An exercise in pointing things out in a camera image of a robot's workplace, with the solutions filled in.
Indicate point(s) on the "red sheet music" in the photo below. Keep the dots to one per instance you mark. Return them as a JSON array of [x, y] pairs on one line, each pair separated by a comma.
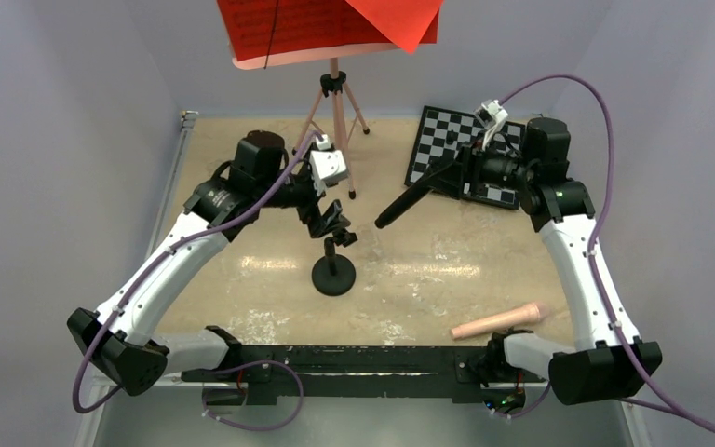
[[258, 28], [407, 24]]

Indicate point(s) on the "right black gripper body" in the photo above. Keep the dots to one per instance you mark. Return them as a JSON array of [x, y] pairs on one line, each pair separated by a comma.
[[481, 167]]

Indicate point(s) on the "pink tripod music stand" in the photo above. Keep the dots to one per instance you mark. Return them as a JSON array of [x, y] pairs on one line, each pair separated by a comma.
[[346, 113]]

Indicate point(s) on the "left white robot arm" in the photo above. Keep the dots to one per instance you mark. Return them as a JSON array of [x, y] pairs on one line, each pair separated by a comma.
[[119, 337]]

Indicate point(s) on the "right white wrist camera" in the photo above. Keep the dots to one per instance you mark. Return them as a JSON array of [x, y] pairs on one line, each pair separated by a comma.
[[492, 116]]

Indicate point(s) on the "black white checkerboard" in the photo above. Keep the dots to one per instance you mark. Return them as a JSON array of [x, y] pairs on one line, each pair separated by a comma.
[[440, 134]]

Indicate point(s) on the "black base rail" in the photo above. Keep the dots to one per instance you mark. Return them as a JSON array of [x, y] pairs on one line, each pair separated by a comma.
[[461, 374]]

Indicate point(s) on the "black microphone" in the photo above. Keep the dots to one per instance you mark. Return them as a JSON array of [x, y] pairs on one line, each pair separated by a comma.
[[405, 201]]

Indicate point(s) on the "black microphone desk stand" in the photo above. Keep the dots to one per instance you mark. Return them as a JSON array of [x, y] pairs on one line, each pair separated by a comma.
[[334, 274]]

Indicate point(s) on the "aluminium table frame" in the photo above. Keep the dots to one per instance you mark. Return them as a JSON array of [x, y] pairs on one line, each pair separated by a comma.
[[609, 360]]

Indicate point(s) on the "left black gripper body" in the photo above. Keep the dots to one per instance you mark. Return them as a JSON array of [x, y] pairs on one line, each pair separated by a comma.
[[302, 195]]

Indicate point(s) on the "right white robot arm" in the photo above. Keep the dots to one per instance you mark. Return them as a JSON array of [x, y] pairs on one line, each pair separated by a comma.
[[609, 360]]

